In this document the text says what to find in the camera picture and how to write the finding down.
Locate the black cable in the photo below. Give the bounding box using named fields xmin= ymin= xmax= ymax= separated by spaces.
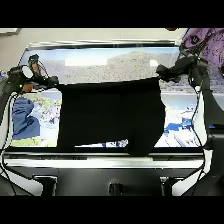
xmin=188 ymin=87 xmax=206 ymax=197
xmin=0 ymin=92 xmax=18 ymax=197

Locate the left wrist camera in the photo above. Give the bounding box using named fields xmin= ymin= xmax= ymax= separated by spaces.
xmin=28 ymin=54 xmax=42 ymax=79

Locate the brown garment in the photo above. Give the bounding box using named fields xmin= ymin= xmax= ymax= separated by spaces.
xmin=22 ymin=83 xmax=35 ymax=93

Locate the purple printed garment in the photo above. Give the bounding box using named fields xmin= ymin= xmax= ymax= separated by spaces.
xmin=179 ymin=27 xmax=224 ymax=94

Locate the blue garment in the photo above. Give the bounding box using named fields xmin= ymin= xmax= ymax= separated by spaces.
xmin=11 ymin=95 xmax=42 ymax=141

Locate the black garment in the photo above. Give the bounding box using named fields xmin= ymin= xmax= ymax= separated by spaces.
xmin=55 ymin=77 xmax=167 ymax=158

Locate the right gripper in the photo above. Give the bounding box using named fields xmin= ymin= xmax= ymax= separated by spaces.
xmin=155 ymin=63 xmax=183 ymax=83

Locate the silver frame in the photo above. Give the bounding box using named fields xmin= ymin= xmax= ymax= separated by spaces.
xmin=2 ymin=151 xmax=207 ymax=197

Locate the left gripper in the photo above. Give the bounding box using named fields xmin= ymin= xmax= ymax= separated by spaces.
xmin=39 ymin=75 xmax=60 ymax=90

